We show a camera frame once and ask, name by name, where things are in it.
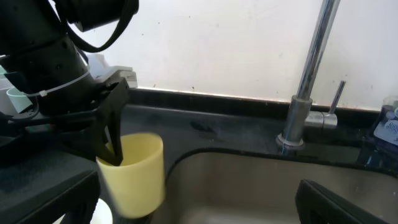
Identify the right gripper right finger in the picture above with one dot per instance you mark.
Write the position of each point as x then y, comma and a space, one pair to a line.
323, 208

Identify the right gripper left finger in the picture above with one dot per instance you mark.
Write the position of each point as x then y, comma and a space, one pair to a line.
71, 202

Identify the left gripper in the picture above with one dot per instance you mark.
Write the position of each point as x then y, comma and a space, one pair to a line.
56, 81

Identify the yellow cup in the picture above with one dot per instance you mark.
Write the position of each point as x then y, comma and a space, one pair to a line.
136, 186

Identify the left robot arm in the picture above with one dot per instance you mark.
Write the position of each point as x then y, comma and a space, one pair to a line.
31, 18

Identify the steel sink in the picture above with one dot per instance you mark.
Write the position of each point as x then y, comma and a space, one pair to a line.
248, 193

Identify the green cup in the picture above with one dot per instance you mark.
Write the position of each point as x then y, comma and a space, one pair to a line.
19, 99

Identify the blue soap bottle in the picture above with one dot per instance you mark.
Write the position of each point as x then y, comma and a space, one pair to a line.
388, 127

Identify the steel tap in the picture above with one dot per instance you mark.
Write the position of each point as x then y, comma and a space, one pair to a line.
311, 68

